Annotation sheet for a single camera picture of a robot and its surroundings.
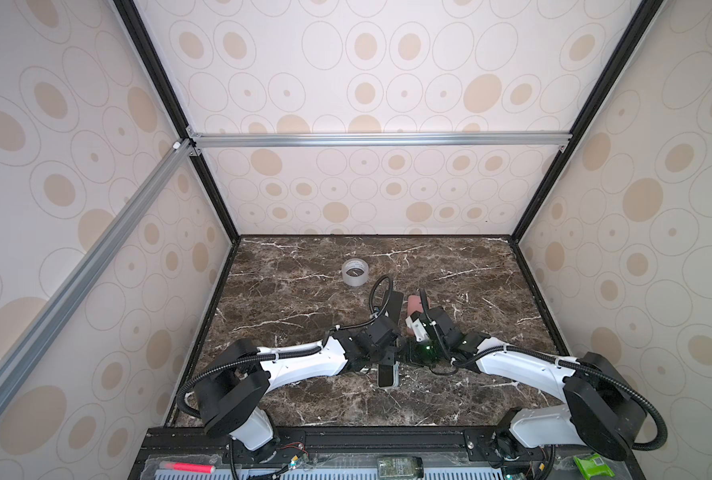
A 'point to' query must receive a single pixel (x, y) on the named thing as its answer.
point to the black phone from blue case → (385, 375)
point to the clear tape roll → (355, 272)
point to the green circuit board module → (400, 468)
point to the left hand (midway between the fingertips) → (399, 349)
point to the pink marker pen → (210, 469)
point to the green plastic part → (593, 465)
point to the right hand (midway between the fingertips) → (395, 356)
